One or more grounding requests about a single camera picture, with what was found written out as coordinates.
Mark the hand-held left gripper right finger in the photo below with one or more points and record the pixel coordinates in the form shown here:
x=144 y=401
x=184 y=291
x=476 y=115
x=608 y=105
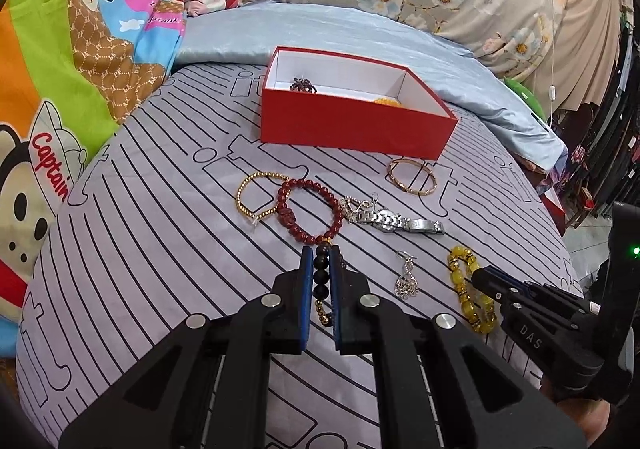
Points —
x=340 y=301

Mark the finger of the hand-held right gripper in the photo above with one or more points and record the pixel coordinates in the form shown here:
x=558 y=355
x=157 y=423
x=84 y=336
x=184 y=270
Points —
x=502 y=276
x=485 y=284

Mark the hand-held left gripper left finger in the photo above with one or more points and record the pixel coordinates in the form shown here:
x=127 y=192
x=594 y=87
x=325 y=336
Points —
x=306 y=301

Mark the silver peacock earring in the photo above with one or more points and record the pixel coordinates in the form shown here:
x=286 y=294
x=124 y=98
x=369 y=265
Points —
x=406 y=285

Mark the silver wristwatch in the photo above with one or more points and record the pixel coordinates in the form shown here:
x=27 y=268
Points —
x=387 y=220

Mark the silver dangling earring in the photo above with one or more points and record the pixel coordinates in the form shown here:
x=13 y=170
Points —
x=372 y=201

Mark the rose gold bangle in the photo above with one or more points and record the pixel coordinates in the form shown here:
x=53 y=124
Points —
x=390 y=174

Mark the red cardboard box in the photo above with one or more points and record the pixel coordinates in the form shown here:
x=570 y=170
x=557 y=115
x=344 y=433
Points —
x=350 y=129

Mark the person's right hand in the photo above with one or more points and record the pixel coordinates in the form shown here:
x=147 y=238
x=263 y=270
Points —
x=590 y=424

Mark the red box lid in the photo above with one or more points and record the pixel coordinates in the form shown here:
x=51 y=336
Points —
x=550 y=201

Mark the grey striped bedsheet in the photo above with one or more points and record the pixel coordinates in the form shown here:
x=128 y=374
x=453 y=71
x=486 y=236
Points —
x=175 y=254

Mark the green object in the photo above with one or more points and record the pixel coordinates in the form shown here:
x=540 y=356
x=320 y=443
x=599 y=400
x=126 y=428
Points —
x=522 y=94

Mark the hanging dark clothes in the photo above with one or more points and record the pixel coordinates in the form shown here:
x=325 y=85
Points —
x=625 y=104

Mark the beige curtain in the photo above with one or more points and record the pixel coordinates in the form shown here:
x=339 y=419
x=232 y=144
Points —
x=595 y=29

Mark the light blue quilt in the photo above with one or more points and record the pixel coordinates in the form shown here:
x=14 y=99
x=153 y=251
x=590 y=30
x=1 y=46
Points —
x=240 y=29

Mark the cartoon monkey printed blanket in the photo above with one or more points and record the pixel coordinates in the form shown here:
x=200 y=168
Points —
x=50 y=79

